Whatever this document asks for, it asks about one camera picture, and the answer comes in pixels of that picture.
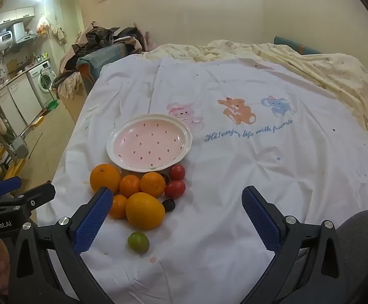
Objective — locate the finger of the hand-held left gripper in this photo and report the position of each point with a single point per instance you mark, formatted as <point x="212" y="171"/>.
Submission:
<point x="6" y="187"/>
<point x="36" y="196"/>

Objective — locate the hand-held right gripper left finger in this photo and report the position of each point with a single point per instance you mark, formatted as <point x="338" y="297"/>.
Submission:
<point x="93" y="218"/>

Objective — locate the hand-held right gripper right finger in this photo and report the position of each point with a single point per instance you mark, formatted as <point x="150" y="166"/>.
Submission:
<point x="260" y="218"/>

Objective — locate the small orange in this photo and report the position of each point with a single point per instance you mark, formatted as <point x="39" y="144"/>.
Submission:
<point x="120" y="207"/>
<point x="129" y="186"/>

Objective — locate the large orange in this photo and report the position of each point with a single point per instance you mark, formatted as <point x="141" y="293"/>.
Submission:
<point x="105" y="178"/>

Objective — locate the green round fruit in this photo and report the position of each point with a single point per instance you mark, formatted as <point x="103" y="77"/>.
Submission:
<point x="138" y="243"/>

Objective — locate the large yellow-orange citrus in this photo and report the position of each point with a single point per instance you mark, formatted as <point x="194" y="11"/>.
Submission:
<point x="145" y="211"/>

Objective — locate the medium orange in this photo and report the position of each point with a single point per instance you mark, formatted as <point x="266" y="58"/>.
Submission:
<point x="152" y="184"/>

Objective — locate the dark purple plum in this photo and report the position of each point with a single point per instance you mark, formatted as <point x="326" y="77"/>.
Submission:
<point x="168" y="205"/>

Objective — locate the red cherry tomato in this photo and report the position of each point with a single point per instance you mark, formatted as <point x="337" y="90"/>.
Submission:
<point x="175" y="189"/>
<point x="177" y="172"/>

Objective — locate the pink speckled plate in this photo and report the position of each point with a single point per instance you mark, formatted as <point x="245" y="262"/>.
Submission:
<point x="149" y="142"/>

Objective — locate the white cartoon printed sheet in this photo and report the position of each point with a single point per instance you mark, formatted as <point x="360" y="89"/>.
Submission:
<point x="234" y="180"/>

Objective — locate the white base cabinet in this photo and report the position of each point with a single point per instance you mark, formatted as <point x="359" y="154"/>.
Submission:
<point x="16" y="101"/>

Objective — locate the green dustpan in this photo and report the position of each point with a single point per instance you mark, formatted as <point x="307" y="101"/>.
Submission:
<point x="53" y="104"/>

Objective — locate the person's right leg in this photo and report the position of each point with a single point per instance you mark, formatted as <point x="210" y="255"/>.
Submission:
<point x="361" y="228"/>

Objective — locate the floral cloth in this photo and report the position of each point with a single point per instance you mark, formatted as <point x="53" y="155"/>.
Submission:
<point x="70" y="85"/>

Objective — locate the white washing machine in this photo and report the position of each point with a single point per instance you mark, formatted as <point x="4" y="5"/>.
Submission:
<point x="44" y="77"/>

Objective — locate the white water heater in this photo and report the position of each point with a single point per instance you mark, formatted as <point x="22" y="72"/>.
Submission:
<point x="0" y="39"/>

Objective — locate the range hood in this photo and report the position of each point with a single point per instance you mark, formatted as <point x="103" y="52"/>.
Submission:
<point x="25" y="38"/>

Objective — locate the hanging beige cloth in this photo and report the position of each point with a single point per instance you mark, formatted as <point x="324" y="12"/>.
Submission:
<point x="59" y="34"/>

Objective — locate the hanging plastic bag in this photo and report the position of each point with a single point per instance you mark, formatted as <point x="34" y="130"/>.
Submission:
<point x="43" y="25"/>

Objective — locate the cream patterned quilt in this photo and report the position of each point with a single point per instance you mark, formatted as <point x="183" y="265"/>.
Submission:
<point x="329" y="66"/>

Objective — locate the pile of dark clothes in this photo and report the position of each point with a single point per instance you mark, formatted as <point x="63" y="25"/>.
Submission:
<point x="101" y="36"/>

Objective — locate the teal pillow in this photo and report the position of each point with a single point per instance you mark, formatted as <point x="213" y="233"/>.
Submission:
<point x="298" y="48"/>

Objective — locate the tall white cabinet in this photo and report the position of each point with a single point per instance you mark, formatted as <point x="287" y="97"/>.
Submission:
<point x="52" y="12"/>

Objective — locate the white wall cabinet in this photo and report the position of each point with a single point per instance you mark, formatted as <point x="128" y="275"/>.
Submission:
<point x="14" y="15"/>

